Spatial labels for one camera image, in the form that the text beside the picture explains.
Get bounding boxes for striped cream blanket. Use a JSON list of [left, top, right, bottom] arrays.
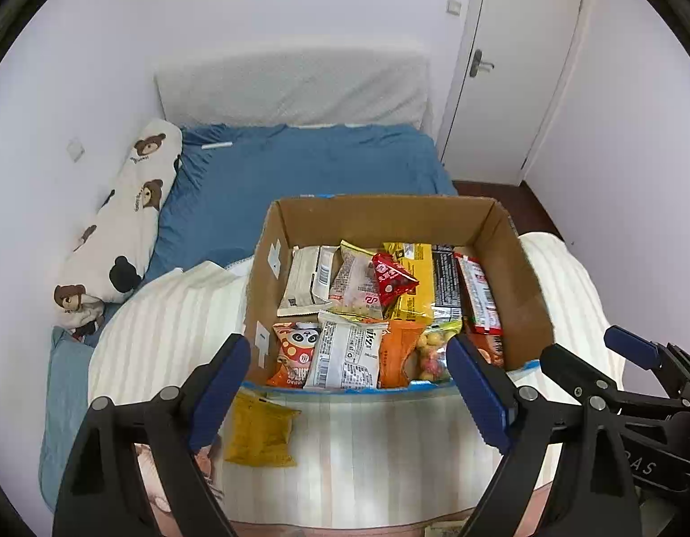
[[86, 230, 627, 530]]

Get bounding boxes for blue bed sheet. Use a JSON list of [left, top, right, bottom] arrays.
[[146, 124, 455, 281]]

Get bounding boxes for yellow black noodle packet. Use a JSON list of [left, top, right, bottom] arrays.
[[384, 243, 463, 325]]

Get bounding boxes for brown pastry snack packet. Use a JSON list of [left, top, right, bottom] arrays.
[[467, 332, 505, 367]]

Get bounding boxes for white door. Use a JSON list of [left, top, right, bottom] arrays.
[[437, 0, 584, 184]]

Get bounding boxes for white grey snack packet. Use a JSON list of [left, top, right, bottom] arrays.
[[305, 311, 389, 390]]

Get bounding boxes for pink pastry packet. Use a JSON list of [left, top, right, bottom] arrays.
[[329, 240, 384, 320]]

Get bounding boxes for white padded headboard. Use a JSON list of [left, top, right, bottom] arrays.
[[155, 46, 431, 132]]

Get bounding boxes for red triangle snack packet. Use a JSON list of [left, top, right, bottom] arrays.
[[372, 252, 419, 307]]

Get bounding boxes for colourful candy bag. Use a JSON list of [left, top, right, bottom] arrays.
[[415, 319, 463, 383]]

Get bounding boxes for blue green milk carton box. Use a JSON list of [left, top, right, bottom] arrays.
[[245, 195, 553, 392]]

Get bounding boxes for bear print long pillow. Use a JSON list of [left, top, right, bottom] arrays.
[[52, 119, 182, 331]]

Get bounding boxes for small gold snack packet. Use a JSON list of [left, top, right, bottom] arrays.
[[223, 393, 301, 468]]

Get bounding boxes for panda orange snack bag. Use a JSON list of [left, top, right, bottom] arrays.
[[267, 321, 321, 389]]

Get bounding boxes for white biscuit packet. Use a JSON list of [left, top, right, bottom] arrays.
[[277, 246, 338, 318]]

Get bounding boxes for red white spicy strip packet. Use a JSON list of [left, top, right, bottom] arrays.
[[455, 252, 503, 336]]

